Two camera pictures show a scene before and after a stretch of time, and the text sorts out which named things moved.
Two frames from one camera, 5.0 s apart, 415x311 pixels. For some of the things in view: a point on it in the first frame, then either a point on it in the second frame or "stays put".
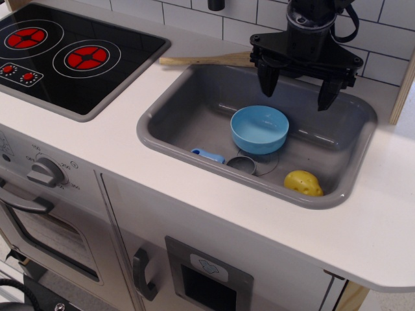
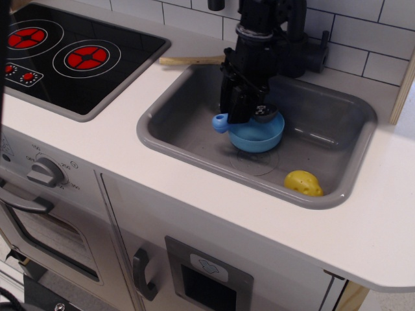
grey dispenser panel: x=204 y=282 stays put
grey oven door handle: x=39 y=205 stays put
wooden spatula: x=246 y=59 stays put
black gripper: x=306 y=47 to x=249 y=71
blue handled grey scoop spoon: x=242 y=162 to x=262 y=113
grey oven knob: x=46 y=170 stays put
